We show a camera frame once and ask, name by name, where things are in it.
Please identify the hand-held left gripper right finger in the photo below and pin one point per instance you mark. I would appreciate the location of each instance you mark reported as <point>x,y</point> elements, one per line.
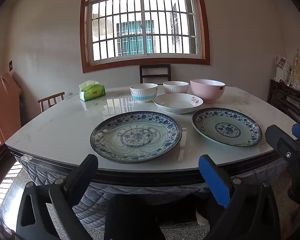
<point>215,180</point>

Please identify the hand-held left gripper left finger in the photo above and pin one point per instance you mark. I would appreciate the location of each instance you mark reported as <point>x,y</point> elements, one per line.
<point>86,170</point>

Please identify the small blue patterned plate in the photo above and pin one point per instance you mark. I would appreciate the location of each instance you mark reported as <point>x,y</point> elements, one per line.
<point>227,127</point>

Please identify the large blue patterned plate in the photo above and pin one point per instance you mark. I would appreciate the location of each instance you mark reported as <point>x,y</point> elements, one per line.
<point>136,137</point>

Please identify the white plate with pink flower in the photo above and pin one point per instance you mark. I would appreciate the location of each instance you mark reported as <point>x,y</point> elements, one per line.
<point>175,103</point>

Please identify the pink bowl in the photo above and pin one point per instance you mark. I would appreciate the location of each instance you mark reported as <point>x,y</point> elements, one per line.
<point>206,92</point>

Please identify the white bowl with blue stripes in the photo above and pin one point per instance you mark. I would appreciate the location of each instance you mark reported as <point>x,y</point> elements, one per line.
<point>143,93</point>

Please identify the white ribbed bowl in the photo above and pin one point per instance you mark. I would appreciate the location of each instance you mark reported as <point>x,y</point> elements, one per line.
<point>175,88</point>

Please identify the grey quilted table skirt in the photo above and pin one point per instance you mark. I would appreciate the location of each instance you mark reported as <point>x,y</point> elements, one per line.
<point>97,197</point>

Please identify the dark wooden cabinet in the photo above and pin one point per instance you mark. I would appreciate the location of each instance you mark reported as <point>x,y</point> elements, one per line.
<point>285,97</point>

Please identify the green tissue pack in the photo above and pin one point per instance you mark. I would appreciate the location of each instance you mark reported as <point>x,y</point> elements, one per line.
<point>92,92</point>

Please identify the light wooden chair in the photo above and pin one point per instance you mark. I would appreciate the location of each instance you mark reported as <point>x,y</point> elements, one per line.
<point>51,97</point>

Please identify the orange cloth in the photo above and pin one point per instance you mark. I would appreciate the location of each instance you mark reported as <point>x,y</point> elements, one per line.
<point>2,100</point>

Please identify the dark wooden chair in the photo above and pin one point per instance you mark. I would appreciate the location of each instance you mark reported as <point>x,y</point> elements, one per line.
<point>155,67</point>

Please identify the black wall switch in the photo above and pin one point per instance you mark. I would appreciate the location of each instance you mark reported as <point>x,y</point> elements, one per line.
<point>10,65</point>

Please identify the barred window with wooden frame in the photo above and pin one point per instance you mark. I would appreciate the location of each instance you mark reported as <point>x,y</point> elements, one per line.
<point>145,30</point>

